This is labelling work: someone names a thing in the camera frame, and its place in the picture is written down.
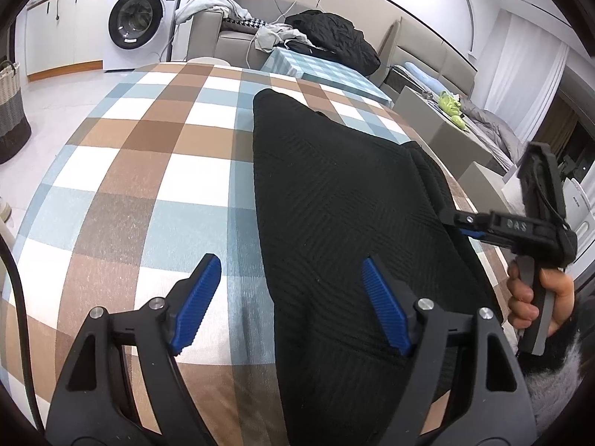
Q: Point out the teal checked cloth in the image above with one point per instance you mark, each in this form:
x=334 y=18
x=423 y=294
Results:
x=325 y=67

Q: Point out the white appliance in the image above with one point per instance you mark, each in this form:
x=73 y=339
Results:
x=578 y=213

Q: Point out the person's right forearm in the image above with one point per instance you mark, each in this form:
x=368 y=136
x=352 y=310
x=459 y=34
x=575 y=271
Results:
x=562 y=381

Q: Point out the white base cabinet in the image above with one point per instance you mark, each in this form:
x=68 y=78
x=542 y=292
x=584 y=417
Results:
x=65 y=32

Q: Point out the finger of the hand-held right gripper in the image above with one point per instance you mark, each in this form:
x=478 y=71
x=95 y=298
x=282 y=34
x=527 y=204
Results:
x=472 y=232
x=465 y=217

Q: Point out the beige padded headboard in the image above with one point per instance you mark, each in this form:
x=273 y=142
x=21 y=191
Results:
x=432 y=46

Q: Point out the person's right hand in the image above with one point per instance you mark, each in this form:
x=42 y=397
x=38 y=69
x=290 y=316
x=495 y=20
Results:
x=520 y=297

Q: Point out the brown and blue checked tablecloth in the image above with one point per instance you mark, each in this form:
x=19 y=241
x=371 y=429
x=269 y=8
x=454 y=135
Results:
x=139 y=172

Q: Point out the black jacket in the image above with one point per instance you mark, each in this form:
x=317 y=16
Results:
x=334 y=37

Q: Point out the light grey garment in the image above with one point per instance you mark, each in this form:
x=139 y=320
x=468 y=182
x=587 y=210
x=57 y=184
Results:
x=274 y=35
x=209 y=4

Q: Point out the black knitted sweater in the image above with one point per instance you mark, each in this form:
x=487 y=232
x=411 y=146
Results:
x=334 y=204

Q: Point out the light blue pillow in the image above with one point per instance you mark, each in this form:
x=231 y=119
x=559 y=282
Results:
x=418 y=73

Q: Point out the white washing machine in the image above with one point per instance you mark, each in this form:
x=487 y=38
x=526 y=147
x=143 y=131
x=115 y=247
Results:
x=139 y=18

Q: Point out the green plush toy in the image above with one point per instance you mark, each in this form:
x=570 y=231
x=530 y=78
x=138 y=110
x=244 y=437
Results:
x=448 y=102

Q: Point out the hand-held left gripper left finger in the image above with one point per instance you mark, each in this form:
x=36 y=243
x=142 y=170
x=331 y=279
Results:
x=197 y=302

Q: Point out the white curtain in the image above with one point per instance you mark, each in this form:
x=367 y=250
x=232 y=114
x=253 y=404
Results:
x=525 y=60

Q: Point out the beige sofa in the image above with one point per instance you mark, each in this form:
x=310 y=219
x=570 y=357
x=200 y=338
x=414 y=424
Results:
x=209 y=37

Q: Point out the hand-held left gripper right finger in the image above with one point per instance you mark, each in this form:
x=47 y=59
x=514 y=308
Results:
x=386 y=306

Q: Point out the grey quilt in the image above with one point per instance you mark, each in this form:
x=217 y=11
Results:
x=492 y=130

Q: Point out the beige cabinet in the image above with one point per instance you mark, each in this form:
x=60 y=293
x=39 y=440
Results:
x=427 y=125
x=481 y=190

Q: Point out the houndstooth pillow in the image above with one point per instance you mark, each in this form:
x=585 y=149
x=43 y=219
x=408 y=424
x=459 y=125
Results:
x=246 y=23

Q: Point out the woven laundry basket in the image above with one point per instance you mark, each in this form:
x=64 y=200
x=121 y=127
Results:
x=11 y=111

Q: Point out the white round stool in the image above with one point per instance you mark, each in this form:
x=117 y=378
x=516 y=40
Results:
x=209 y=60

